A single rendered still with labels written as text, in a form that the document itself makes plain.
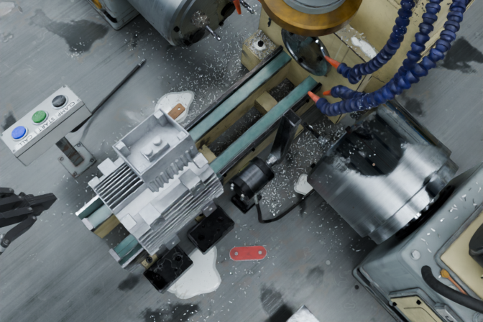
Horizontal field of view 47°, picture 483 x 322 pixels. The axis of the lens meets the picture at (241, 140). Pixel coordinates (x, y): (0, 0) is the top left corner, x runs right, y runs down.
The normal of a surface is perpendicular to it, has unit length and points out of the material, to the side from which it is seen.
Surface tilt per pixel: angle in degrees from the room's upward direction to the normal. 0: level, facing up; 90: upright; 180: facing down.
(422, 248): 0
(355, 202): 62
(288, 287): 0
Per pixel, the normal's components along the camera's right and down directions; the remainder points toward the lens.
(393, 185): -0.25, -0.01
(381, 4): -0.72, 0.65
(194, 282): 0.04, -0.30
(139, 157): -0.22, -0.55
